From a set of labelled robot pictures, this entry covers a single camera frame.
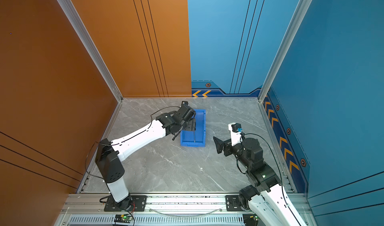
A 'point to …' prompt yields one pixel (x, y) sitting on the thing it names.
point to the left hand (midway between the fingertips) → (189, 120)
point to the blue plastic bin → (197, 138)
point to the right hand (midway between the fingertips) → (221, 134)
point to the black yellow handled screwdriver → (194, 136)
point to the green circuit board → (123, 218)
